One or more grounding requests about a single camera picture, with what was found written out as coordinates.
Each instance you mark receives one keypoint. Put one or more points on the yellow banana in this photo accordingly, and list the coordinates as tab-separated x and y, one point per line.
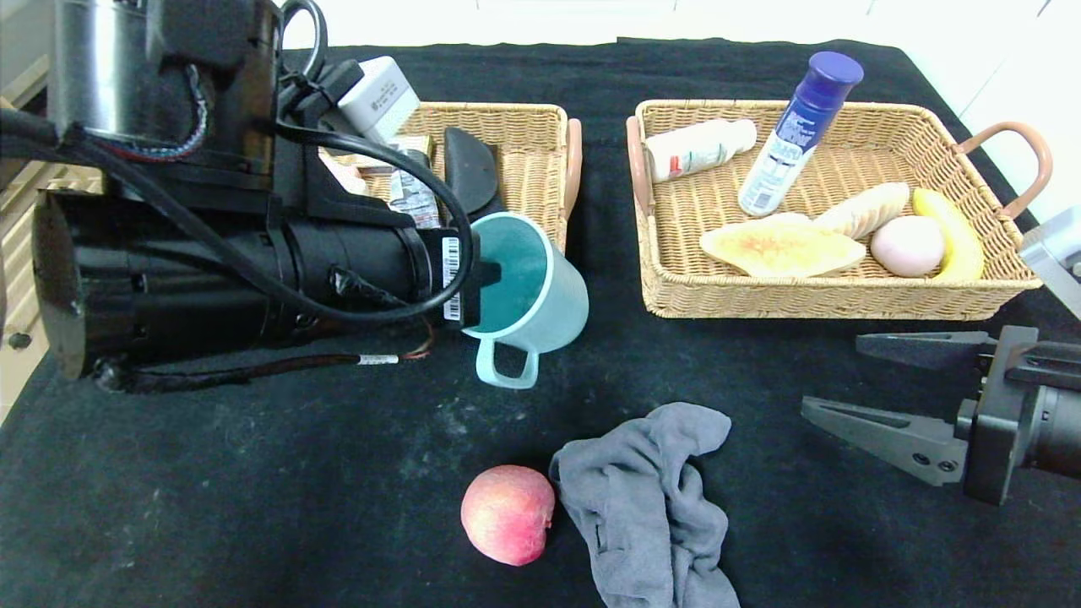
954	232

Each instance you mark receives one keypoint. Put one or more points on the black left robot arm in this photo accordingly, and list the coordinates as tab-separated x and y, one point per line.
169	262

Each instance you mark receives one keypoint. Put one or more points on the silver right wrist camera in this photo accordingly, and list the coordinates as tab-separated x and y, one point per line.
1056	253

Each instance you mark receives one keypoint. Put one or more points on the black soft pouch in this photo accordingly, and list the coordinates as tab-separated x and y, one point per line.
469	173

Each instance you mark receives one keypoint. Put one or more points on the red apple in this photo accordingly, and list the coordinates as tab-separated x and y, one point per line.
507	515

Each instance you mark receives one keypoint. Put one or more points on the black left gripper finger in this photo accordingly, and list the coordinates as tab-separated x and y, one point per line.
491	272

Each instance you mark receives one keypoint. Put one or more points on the grey cloth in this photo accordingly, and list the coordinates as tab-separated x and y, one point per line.
642	507

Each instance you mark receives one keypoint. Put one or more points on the small gold box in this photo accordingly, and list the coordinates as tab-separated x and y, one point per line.
418	145

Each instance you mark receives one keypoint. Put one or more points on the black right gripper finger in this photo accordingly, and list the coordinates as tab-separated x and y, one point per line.
895	439
929	348

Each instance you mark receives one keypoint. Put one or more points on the white plastic bottle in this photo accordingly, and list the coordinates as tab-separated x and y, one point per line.
697	150

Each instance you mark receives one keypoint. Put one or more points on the flat toasted bread slice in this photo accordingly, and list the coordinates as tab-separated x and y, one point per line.
781	246

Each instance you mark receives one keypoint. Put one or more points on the dark jar with printed label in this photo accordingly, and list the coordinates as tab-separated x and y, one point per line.
414	198

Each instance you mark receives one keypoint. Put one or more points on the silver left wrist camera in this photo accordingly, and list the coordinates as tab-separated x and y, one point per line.
380	97

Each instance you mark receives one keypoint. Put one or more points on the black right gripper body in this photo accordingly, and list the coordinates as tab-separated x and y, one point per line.
995	414

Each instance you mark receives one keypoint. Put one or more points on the pink and white small bottle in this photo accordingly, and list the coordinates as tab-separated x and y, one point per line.
346	179

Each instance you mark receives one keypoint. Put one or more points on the light wooden wheeled rack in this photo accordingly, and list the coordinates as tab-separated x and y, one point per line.
17	253

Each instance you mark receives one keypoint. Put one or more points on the pale pink round fruit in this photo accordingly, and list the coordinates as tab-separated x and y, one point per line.
905	245

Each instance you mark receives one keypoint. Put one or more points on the spray can with blue cap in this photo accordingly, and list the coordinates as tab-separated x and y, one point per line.
794	135

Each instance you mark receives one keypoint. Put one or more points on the light blue plastic mug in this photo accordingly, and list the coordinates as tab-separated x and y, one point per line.
553	295

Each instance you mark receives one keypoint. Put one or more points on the golden striped croissant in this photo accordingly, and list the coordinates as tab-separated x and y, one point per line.
861	211

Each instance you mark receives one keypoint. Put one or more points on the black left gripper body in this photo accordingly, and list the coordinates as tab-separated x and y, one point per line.
453	277

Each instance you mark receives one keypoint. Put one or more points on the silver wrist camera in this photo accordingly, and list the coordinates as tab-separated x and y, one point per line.
380	97
1056	253

